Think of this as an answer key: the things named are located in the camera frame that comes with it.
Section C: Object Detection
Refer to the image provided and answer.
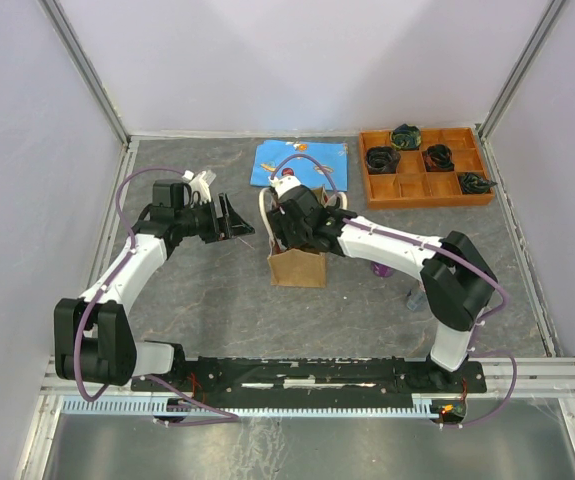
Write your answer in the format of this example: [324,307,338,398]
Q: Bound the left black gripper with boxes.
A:
[175,193,255,244]

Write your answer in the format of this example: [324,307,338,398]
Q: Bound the watermelon print canvas bag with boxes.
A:
[258,183,355,288]

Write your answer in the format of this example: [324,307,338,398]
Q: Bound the purple soda can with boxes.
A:
[371,262,395,278]

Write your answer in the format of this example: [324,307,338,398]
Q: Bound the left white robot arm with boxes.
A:
[54,179,254,390]

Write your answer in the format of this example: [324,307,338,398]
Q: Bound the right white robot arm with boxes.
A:
[258,186,506,391]

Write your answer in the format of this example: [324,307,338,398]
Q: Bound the blue patterned cloth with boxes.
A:
[250,139,348,192]

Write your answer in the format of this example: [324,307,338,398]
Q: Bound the dark rolled sock left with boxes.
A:
[365,146,401,175]

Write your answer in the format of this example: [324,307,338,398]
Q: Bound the orange wooden divided tray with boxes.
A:
[358,126,496,211]

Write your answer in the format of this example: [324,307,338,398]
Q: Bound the dark rolled sock green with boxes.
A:
[390,124,422,151]

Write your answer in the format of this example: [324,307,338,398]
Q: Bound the silver blue energy can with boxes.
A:
[406,287,427,312]

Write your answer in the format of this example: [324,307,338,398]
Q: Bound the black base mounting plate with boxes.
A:
[157,357,487,408]

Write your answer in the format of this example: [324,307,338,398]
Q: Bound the dark rolled sock right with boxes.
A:
[458,172,497,195]

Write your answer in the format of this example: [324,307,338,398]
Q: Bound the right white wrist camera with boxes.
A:
[269,175,301,200]

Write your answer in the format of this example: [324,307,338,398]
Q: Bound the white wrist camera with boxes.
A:
[182,169,216,205]
[269,175,301,200]

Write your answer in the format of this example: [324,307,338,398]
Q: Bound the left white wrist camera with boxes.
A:
[182,169,216,205]

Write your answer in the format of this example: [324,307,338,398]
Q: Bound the light blue cable duct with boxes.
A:
[61,395,457,420]

